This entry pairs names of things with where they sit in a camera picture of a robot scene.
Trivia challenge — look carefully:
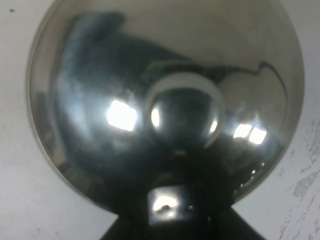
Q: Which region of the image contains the stainless steel teapot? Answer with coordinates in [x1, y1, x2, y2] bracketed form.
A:
[26, 0, 306, 240]

